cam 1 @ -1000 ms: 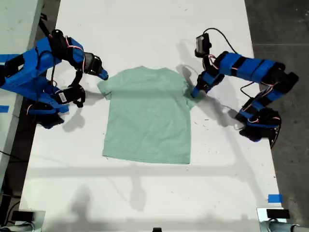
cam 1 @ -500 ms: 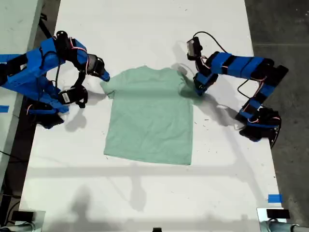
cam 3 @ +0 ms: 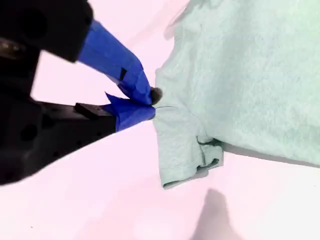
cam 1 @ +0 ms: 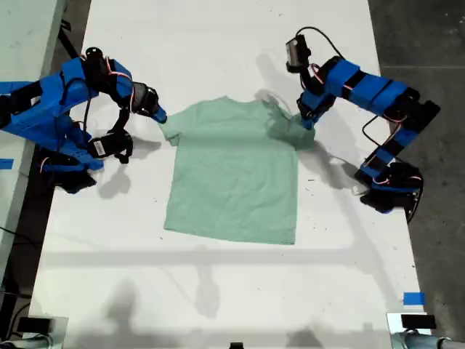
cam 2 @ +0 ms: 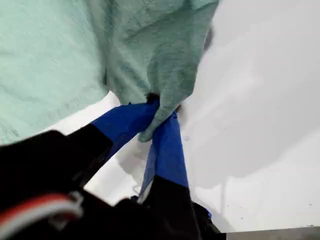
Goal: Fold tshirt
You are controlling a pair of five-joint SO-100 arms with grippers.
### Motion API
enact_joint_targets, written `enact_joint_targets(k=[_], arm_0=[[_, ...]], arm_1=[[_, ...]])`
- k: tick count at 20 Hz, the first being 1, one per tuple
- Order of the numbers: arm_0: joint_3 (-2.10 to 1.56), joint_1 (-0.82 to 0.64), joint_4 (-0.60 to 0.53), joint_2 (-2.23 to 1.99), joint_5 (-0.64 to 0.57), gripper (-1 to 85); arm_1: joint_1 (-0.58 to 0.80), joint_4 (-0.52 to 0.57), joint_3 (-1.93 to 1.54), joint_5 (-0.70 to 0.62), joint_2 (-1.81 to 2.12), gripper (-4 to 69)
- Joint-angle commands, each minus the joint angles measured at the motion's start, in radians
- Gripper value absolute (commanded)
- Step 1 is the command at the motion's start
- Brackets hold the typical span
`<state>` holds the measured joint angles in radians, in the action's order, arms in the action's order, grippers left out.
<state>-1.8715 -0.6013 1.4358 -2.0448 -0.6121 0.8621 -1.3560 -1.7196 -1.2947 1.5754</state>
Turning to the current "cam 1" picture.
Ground pale green T-shirt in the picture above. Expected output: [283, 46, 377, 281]
[159, 95, 317, 246]

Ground black table strut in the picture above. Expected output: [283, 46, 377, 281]
[57, 20, 81, 68]

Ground pale side table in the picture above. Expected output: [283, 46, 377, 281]
[0, 0, 68, 288]

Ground silver metal plate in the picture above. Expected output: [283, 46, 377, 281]
[386, 311, 433, 349]
[28, 315, 69, 349]

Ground grey metal pipe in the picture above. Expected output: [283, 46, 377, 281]
[0, 334, 54, 349]
[405, 331, 465, 349]

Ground black camera stalk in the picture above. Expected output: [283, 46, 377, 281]
[108, 107, 130, 137]
[300, 65, 318, 90]

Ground black camera box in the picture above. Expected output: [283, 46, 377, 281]
[86, 131, 134, 164]
[285, 34, 312, 73]

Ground black camera cable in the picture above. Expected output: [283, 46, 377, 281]
[296, 25, 344, 59]
[82, 87, 94, 135]

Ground black floor cable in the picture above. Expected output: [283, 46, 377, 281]
[0, 225, 23, 241]
[6, 300, 32, 337]

